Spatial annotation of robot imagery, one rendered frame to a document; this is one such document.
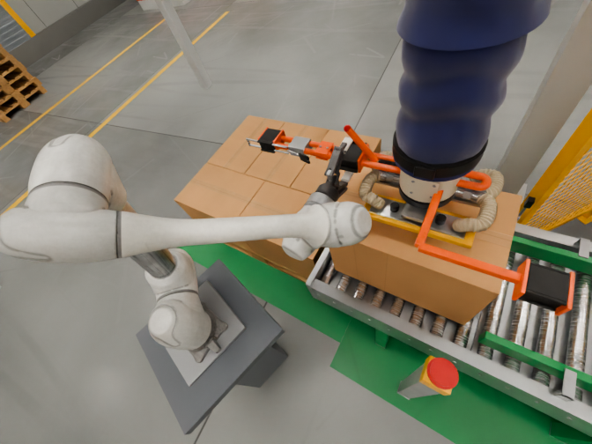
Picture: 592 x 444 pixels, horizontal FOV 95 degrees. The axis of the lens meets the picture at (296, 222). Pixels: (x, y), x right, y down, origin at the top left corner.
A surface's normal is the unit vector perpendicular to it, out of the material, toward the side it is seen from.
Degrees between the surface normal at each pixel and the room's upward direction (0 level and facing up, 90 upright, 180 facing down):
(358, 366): 0
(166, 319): 11
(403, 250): 0
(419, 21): 67
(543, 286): 0
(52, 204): 33
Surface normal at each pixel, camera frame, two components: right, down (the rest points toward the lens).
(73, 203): 0.52, -0.50
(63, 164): 0.32, -0.59
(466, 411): -0.23, -0.55
